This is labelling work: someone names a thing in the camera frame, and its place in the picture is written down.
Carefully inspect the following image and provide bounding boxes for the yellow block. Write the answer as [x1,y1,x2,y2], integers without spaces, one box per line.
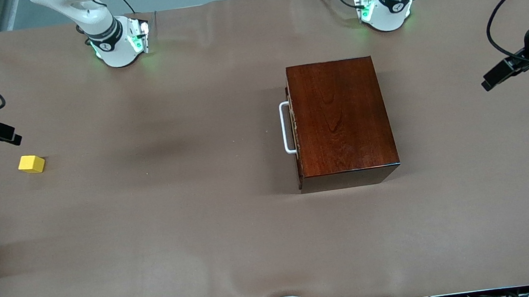
[16,153,47,176]

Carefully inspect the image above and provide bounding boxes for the light wood drawer white handle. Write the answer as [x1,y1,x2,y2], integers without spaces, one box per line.
[277,87,305,191]

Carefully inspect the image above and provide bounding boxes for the dark red wooden cabinet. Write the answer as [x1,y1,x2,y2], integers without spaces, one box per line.
[284,54,403,195]

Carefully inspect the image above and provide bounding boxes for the brown table cloth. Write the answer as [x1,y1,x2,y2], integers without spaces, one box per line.
[0,0,529,297]

